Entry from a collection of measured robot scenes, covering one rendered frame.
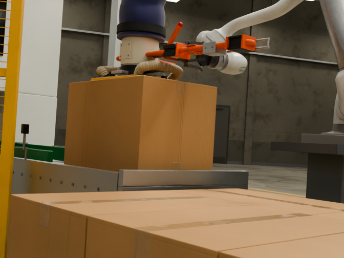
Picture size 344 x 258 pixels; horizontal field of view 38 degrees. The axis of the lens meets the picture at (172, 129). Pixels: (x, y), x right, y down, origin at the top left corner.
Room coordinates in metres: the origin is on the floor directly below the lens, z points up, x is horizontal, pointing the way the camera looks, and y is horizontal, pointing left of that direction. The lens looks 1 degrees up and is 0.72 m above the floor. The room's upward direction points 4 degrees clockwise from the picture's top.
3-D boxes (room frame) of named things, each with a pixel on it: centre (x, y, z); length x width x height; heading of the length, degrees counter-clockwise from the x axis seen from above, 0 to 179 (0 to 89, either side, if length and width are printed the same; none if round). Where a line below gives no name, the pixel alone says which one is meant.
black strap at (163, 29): (2.31, 0.17, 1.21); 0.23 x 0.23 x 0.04
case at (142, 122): (2.30, 0.16, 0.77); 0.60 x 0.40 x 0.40; 40
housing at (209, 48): (1.96, -0.15, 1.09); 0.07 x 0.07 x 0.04; 42
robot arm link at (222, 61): (2.27, -0.18, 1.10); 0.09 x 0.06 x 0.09; 42
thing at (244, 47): (1.86, -0.23, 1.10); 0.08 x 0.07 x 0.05; 42
